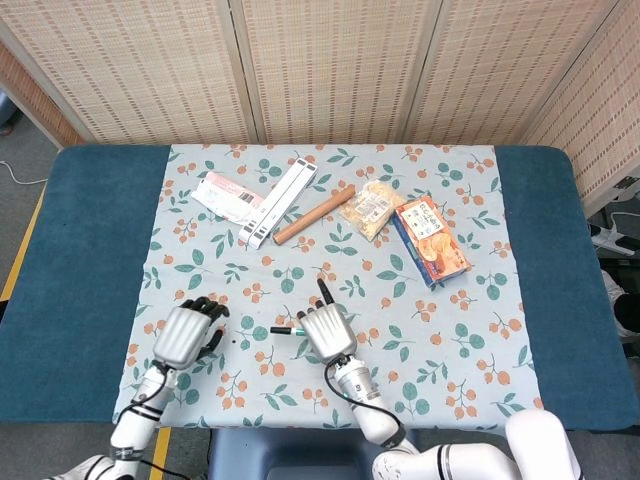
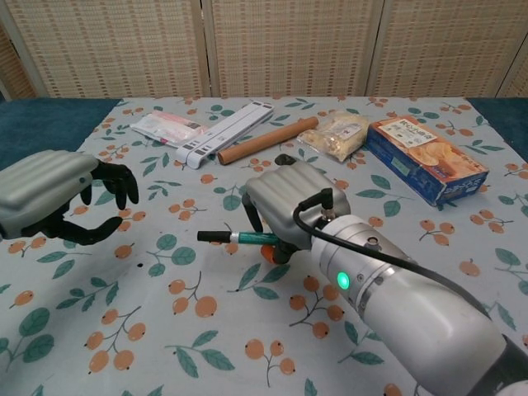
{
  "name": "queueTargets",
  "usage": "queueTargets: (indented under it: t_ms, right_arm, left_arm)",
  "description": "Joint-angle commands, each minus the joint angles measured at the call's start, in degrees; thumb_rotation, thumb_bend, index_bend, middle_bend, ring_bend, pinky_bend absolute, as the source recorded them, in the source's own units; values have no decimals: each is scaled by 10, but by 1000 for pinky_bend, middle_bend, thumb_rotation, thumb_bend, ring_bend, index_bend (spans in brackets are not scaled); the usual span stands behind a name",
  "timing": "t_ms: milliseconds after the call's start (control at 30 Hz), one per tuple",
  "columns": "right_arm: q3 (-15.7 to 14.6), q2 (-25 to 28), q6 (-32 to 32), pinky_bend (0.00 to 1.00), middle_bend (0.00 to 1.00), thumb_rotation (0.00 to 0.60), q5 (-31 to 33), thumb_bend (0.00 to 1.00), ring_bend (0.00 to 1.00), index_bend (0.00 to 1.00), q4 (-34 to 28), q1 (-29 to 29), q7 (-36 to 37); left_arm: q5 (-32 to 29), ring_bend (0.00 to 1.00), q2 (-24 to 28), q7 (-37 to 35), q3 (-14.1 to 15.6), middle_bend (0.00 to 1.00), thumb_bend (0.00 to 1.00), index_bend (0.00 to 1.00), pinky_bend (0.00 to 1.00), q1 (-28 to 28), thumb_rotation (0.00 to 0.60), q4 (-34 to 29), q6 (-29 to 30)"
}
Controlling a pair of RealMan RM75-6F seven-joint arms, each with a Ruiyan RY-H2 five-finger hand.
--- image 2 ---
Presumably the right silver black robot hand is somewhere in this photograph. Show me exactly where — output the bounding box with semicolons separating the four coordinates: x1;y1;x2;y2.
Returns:
241;153;352;266

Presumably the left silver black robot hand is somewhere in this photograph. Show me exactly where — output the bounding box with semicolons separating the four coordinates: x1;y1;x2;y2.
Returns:
0;150;140;248

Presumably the green white marker body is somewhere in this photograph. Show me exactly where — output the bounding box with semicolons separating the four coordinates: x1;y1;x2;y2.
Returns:
229;231;279;248

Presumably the black marker cap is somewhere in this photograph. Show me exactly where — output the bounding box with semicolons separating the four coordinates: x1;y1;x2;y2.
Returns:
196;230;233;244

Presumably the brown wooden rolling pin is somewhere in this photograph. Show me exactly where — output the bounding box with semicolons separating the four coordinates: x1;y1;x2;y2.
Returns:
216;115;320;167

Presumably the blue felt table cover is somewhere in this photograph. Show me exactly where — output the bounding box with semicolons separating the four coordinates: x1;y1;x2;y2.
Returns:
0;96;528;174

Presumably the clear bag of snacks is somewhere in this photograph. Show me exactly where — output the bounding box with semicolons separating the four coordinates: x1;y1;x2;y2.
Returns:
296;112;370;164

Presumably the blue orange snack box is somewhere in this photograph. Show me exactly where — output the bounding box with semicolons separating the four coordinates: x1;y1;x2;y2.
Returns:
365;116;491;208

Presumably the pink white plastic packet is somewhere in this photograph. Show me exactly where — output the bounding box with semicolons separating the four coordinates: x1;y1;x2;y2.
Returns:
129;110;210;147

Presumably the woven bamboo folding screen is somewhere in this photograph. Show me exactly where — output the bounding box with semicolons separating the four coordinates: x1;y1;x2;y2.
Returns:
0;0;528;102

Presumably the floral fruit print tablecloth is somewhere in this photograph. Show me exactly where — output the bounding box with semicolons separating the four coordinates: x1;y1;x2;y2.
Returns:
0;96;528;396

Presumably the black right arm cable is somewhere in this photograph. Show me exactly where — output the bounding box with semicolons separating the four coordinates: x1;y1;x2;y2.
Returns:
293;186;512;337

